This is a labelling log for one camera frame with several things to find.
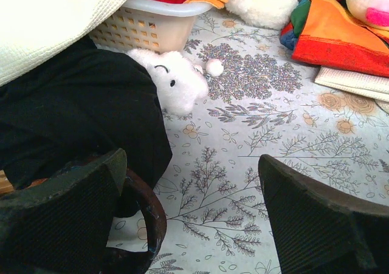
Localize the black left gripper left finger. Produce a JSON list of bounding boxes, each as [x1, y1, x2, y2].
[[1, 149, 127, 273]]

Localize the black cloth bag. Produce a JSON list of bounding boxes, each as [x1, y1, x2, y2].
[[0, 36, 173, 219]]

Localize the small white cloud plush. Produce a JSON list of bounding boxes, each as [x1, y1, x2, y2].
[[126, 48, 224, 117]]

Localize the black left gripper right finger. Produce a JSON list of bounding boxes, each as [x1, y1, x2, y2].
[[258, 154, 388, 273]]

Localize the large white sheep plush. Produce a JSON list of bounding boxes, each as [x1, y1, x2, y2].
[[225, 0, 300, 30]]

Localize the cream folded towel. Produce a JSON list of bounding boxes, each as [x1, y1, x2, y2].
[[315, 66, 388, 102]]

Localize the cream canvas tote bag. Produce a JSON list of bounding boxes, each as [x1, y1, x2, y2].
[[1, 0, 127, 86]]

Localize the white plastic laundry basket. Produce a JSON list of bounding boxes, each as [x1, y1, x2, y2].
[[89, 0, 213, 53]]

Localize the rainbow striped folded cloth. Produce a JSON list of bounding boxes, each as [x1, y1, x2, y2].
[[280, 0, 388, 77]]

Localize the pink and white plush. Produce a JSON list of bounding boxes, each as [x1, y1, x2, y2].
[[330, 0, 389, 30]]

